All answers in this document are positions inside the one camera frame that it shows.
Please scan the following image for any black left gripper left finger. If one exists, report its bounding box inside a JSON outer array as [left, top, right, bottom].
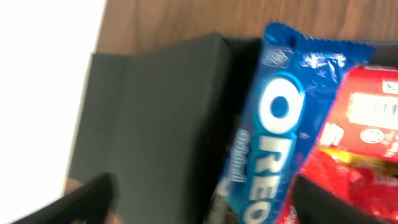
[[12, 173, 119, 224]]

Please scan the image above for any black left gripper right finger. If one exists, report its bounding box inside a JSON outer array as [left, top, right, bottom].
[[293, 174, 395, 224]]

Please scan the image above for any red Hacks candy bag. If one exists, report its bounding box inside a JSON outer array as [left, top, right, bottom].
[[277, 147, 397, 224]]

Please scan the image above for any dark green box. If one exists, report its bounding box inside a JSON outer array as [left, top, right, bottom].
[[63, 32, 398, 224]]

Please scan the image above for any blue Oreo cookie pack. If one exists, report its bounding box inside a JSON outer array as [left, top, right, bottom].
[[205, 22, 374, 224]]

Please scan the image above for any red Pringles can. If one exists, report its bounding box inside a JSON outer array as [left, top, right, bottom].
[[313, 65, 397, 163]]

